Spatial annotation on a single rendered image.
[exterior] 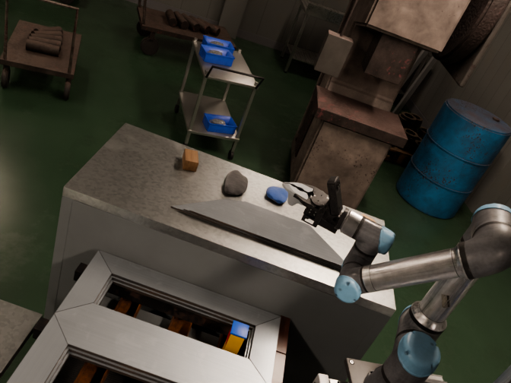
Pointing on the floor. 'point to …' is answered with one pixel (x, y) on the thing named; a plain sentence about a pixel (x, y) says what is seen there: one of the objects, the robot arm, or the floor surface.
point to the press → (381, 82)
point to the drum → (452, 158)
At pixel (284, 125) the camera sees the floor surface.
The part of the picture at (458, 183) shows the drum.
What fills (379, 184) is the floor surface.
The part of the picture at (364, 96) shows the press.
